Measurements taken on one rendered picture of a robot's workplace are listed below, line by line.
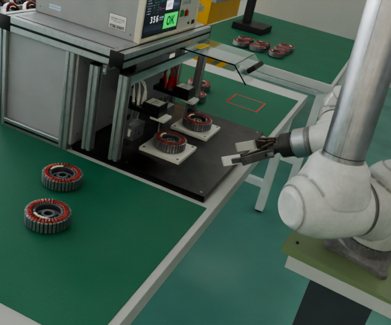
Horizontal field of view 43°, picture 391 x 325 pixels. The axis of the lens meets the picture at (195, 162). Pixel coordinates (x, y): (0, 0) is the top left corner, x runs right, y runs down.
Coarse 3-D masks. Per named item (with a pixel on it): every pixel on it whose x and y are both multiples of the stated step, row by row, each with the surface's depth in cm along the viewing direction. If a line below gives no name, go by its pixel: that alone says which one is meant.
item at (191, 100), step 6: (156, 84) 186; (162, 84) 187; (180, 84) 184; (186, 84) 186; (162, 90) 184; (168, 90) 183; (174, 90) 183; (180, 90) 182; (186, 90) 181; (192, 90) 183; (168, 96) 190; (174, 96) 183; (180, 96) 182; (186, 96) 181; (192, 96) 185; (186, 102) 183; (192, 102) 182
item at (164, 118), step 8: (128, 104) 164; (144, 104) 162; (152, 104) 161; (160, 104) 162; (136, 112) 167; (144, 112) 162; (152, 112) 161; (160, 112) 162; (160, 120) 162; (168, 120) 165
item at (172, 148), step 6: (162, 132) 168; (168, 132) 169; (174, 132) 170; (156, 138) 164; (162, 138) 168; (168, 138) 167; (174, 138) 169; (180, 138) 167; (156, 144) 163; (162, 144) 162; (168, 144) 161; (174, 144) 162; (180, 144) 163; (162, 150) 162; (168, 150) 162; (174, 150) 162; (180, 150) 164
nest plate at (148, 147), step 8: (144, 144) 165; (152, 144) 166; (152, 152) 162; (160, 152) 162; (168, 152) 164; (184, 152) 166; (192, 152) 169; (168, 160) 160; (176, 160) 160; (184, 160) 163
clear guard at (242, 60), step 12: (180, 48) 176; (192, 48) 177; (204, 48) 181; (216, 48) 185; (228, 48) 189; (228, 60) 173; (240, 60) 177; (252, 60) 186; (240, 72) 171; (252, 72) 181
